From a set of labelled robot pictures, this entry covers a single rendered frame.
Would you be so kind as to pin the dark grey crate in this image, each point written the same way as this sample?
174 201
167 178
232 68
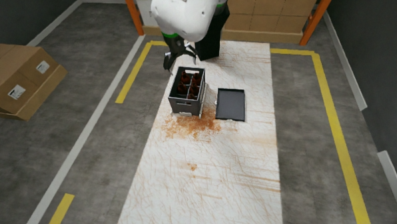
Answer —
179 102

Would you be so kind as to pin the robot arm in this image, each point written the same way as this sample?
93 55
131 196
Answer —
189 21

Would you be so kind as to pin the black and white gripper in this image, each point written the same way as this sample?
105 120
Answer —
177 52

